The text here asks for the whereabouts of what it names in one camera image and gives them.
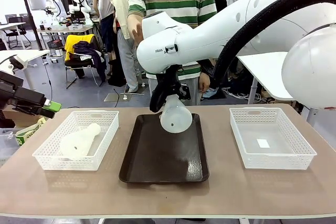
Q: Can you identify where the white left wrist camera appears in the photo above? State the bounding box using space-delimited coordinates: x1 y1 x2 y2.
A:
8 55 28 72

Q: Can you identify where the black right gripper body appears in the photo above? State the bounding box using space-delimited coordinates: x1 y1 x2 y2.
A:
156 65 183 97

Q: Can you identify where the dark purple clothes pile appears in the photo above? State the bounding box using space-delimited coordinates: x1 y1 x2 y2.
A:
72 40 107 78

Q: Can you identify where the mannequin with white tank top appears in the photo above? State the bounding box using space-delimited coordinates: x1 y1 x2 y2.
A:
92 0 118 63

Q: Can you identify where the translucent white conical flask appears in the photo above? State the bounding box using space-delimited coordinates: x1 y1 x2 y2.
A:
160 94 193 134
59 122 102 161

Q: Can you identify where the white table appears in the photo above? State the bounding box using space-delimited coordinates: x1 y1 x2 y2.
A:
236 51 298 102
0 49 51 91

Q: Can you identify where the person's left hand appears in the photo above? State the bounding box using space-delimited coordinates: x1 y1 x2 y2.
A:
198 73 212 94

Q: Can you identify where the yellow garment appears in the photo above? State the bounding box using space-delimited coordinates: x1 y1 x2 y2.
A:
64 34 96 62

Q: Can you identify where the white floor cable bundle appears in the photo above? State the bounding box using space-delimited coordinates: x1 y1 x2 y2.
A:
221 87 264 104

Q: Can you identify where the brown cardboard box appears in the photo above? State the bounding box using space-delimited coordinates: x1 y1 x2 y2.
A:
2 108 40 128

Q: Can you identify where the white rectangular label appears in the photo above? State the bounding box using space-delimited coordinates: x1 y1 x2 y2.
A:
256 138 271 149

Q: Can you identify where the black right arm cable sleeve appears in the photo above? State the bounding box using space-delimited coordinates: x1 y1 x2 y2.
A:
149 0 336 113

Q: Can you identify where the black red tool case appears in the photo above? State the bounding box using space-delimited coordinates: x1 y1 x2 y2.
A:
47 39 66 57

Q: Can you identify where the grey mannequin base plate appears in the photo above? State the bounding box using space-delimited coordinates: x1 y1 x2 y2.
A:
103 92 145 103

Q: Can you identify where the person's right hand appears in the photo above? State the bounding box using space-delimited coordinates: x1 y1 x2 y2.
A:
131 20 144 43

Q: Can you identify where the black tripod stand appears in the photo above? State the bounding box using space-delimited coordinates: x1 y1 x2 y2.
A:
22 0 44 51

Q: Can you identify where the white perforated plastic basket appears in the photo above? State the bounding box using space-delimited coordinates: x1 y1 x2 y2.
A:
229 106 318 170
31 110 119 172

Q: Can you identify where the blue face mask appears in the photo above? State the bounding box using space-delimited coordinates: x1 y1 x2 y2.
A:
204 88 221 100

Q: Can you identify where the clear plastic storage bin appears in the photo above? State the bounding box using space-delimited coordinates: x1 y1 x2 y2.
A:
0 127 20 161

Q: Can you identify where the cluttered background work table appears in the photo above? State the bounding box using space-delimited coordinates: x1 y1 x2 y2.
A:
36 23 96 41

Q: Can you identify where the person's right forearm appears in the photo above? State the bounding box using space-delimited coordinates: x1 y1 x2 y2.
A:
127 14 139 29

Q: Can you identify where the green white carton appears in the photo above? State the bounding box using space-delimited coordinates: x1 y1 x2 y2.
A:
15 116 48 147

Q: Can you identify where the black metal frame chair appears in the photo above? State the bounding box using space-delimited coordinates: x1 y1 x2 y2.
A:
64 56 106 88

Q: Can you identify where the white office desk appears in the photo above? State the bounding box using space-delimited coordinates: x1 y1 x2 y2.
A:
0 21 27 50

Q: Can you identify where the mannequin with cream shirt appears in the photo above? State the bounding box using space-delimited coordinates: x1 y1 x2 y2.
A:
109 0 144 93

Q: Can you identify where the black office chair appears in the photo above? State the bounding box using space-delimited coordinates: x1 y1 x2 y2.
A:
4 15 28 49

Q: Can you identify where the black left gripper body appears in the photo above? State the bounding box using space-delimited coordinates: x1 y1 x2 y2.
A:
0 70 25 111

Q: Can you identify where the dark brown plastic tray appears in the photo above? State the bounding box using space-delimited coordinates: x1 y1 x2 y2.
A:
118 111 210 185

